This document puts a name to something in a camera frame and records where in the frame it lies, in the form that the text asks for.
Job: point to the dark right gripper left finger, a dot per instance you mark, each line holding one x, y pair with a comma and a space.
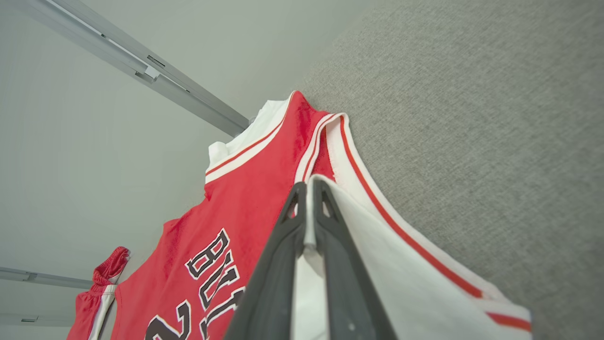
269, 283

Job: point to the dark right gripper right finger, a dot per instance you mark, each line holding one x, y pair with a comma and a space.
344, 283

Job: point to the red white number 23 jersey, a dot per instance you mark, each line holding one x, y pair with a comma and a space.
245, 203

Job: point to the red shorts white hem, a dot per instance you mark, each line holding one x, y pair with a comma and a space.
89, 307

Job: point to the grey metal partition post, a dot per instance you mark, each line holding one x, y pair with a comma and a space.
111, 56
198, 92

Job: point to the grey metal wall rail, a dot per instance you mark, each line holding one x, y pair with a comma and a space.
33, 319

